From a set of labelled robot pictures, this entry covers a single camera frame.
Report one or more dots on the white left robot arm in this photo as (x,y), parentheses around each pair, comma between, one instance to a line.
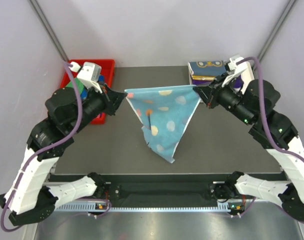
(29,200)

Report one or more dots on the yellow and blue cartoon towel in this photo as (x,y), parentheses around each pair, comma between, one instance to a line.
(206,68)

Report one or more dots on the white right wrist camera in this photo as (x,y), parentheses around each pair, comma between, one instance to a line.
(236,68)

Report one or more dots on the right aluminium frame post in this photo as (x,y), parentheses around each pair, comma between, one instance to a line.
(280,22)

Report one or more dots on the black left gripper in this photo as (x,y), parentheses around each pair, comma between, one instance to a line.
(111,98)

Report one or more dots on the light blue patterned towel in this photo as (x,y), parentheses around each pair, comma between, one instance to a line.
(165,113)

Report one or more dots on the red plastic bin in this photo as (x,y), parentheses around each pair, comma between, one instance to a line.
(108,71)

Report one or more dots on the royal blue towel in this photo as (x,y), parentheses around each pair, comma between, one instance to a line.
(84,93)

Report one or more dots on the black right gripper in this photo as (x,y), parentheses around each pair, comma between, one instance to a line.
(210,95)

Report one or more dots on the cream folded towel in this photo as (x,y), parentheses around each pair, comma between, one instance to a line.
(202,78)

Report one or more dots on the green towel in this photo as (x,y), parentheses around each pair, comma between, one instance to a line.
(78,83)

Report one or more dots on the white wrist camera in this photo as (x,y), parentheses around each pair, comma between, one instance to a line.
(88,74)
(236,68)

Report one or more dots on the left aluminium frame post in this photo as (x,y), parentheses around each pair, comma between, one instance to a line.
(34,4)

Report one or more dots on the white plastic tray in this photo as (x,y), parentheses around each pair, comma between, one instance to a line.
(247,75)

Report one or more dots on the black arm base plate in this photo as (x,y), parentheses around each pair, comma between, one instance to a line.
(164,190)

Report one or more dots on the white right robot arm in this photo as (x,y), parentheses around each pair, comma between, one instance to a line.
(274,132)

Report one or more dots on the grey slotted cable duct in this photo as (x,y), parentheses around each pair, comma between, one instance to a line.
(99,207)

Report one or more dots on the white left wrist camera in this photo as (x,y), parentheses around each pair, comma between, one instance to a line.
(88,74)

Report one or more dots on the aluminium frame post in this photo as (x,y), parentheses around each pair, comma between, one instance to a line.
(280,22)
(34,4)

